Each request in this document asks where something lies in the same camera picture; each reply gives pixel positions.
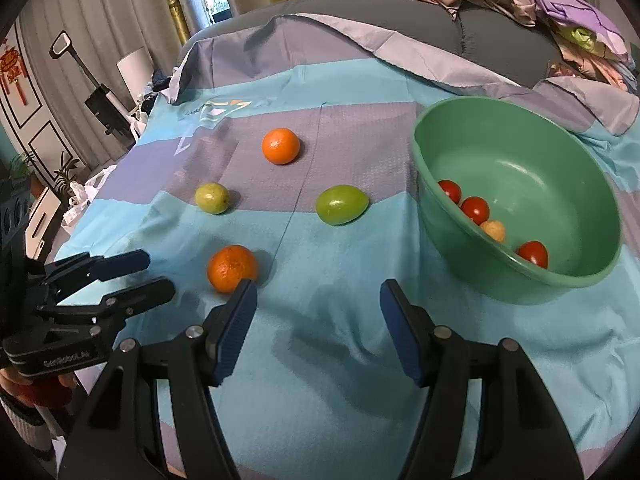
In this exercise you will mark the floral pink cloth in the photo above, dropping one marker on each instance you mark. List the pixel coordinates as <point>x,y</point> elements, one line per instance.
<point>595,67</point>

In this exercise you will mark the white cabinet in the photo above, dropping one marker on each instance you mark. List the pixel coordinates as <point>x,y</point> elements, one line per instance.
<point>42,215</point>

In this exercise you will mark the yellow-green cloth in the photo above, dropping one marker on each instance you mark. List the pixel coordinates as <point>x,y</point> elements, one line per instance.
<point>580,36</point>

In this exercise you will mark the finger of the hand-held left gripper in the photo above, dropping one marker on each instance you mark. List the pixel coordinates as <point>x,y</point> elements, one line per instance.
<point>145,292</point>
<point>120,262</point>

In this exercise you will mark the white plastic bag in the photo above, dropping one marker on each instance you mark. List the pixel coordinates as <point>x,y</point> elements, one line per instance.
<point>85,192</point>

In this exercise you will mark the red knot wall decoration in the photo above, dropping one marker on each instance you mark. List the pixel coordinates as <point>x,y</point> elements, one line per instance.
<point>12,67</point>

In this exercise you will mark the potted green plant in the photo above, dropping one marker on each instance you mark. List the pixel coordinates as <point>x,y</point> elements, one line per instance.
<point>65,170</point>

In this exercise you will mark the red cherry tomato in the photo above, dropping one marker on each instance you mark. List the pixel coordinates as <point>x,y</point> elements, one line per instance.
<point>533,253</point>
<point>450,191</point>
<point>474,209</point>

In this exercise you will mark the white cylinder appliance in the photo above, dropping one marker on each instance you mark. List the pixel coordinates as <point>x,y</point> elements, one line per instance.
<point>134,70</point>

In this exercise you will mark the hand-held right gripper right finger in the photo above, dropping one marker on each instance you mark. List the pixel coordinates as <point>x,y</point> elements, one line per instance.
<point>400,335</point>

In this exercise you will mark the grey pleated curtain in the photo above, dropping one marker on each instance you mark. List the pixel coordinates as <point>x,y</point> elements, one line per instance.
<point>110,10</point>

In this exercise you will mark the dark clothes pile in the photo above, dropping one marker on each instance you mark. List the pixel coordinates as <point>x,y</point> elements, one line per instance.
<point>155,87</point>

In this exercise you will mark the person's left forearm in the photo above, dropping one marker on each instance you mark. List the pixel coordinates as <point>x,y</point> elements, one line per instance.
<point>25,425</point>

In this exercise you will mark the yellow cherry tomato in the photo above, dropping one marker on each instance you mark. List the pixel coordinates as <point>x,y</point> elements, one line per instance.
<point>493,230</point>

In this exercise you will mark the green plastic bowl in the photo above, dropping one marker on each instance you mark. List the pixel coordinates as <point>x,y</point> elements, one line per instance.
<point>525,175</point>

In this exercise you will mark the window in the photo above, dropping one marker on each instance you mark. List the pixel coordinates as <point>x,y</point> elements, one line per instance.
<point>220,7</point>

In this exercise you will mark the blue grey striped bedsheet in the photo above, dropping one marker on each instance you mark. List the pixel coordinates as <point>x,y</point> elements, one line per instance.
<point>350,125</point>

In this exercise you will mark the green tomato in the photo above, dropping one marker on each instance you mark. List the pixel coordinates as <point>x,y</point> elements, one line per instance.
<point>342,204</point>

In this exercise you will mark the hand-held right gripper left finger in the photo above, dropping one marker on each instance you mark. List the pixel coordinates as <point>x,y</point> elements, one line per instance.
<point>235,330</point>

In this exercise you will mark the purple cloth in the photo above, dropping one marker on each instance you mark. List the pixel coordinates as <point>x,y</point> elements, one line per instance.
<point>575,10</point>

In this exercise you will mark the black stick vacuum cleaner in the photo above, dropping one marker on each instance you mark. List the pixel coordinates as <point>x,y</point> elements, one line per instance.
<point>105,105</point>

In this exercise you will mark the person's left hand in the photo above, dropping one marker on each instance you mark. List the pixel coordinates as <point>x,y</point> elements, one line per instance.
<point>42,391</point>

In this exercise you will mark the yellow-green tomato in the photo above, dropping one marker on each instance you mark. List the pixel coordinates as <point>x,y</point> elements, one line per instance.
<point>212,197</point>

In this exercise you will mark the orange mandarin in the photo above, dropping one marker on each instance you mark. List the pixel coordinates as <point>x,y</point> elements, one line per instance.
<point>232,268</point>
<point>281,146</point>

